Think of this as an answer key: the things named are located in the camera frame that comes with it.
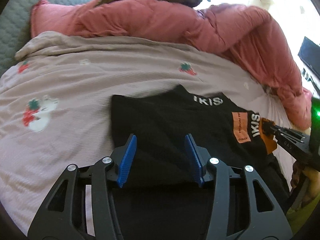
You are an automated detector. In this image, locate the black sweater with orange cuffs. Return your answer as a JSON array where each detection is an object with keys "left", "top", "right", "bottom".
[{"left": 111, "top": 85, "right": 292, "bottom": 239}]

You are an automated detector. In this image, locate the person's right hand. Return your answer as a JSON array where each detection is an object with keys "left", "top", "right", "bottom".
[{"left": 291, "top": 161, "right": 319, "bottom": 210}]

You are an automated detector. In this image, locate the yellow bed sheet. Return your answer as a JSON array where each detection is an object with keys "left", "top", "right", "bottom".
[{"left": 286, "top": 196, "right": 319, "bottom": 235}]

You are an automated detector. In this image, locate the black flat monitor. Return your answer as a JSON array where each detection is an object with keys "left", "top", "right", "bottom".
[{"left": 298, "top": 37, "right": 320, "bottom": 79}]

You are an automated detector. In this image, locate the beige strawberry bear blanket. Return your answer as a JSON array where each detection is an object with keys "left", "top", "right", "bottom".
[{"left": 1, "top": 31, "right": 291, "bottom": 233}]

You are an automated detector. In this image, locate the pink quilted comforter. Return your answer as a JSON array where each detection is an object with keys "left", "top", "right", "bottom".
[{"left": 30, "top": 0, "right": 313, "bottom": 131}]

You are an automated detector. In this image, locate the grey quilted headboard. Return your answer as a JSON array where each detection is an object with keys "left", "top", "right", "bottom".
[{"left": 1, "top": 0, "right": 93, "bottom": 74}]

